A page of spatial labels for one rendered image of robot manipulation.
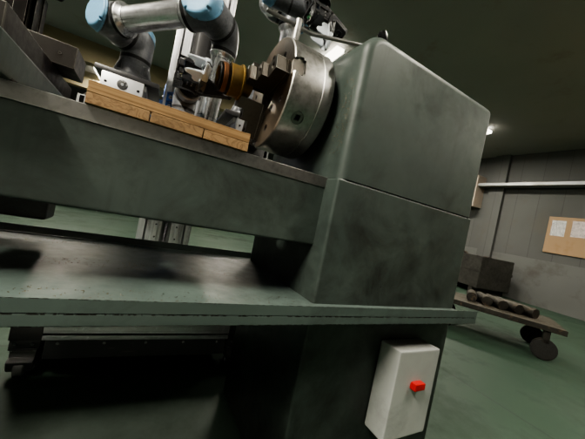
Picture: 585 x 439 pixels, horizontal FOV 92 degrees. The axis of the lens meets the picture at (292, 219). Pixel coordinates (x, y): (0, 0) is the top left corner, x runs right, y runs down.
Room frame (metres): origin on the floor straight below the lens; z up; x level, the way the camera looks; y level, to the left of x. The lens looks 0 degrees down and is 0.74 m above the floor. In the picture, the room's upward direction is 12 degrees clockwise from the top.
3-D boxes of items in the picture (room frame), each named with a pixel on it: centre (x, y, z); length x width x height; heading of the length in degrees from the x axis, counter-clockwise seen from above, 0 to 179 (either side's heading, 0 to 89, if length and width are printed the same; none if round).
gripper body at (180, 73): (0.82, 0.37, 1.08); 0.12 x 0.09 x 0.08; 29
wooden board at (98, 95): (0.72, 0.35, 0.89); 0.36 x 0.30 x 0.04; 29
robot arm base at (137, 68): (1.20, 0.79, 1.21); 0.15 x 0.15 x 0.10
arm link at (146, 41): (1.19, 0.79, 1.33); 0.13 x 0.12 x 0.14; 165
